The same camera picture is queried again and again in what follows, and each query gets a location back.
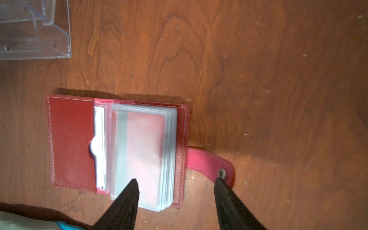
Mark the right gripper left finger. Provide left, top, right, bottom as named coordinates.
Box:
left=92, top=179, right=140, bottom=230

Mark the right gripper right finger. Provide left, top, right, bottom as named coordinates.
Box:
left=214, top=178, right=265, bottom=230

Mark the red leather card holder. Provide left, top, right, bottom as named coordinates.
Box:
left=46, top=94, right=235, bottom=212

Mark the clear acrylic card organizer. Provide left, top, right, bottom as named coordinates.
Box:
left=1, top=0, right=72, bottom=60

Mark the red card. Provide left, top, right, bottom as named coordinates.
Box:
left=111, top=108, right=166, bottom=210

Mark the grey blue work glove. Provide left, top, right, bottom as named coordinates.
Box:
left=1, top=211, right=84, bottom=230

